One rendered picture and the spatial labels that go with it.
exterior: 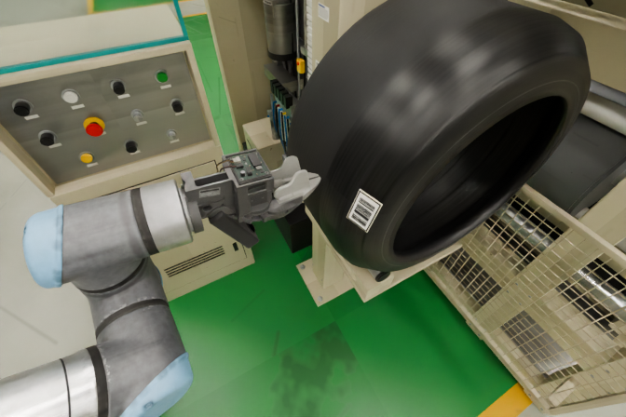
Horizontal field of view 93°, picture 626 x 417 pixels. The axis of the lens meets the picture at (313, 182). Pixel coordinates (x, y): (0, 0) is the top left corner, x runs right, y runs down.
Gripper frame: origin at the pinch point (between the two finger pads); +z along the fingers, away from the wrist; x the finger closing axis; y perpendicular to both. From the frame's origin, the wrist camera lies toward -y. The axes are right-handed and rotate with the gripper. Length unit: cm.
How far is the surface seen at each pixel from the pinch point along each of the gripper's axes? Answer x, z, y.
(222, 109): 230, 36, -121
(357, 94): 1.3, 6.5, 14.6
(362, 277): -5.6, 16.1, -35.8
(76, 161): 65, -47, -33
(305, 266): 44, 32, -120
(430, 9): 4.7, 19.7, 24.6
